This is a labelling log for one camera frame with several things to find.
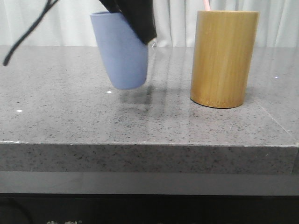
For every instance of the blue plastic cup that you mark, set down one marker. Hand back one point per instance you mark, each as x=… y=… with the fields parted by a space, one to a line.
x=123 y=54

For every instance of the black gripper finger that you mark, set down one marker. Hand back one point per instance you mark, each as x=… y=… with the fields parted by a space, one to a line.
x=138 y=13

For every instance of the bamboo cylindrical holder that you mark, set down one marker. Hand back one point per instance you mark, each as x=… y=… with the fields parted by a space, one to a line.
x=223 y=49

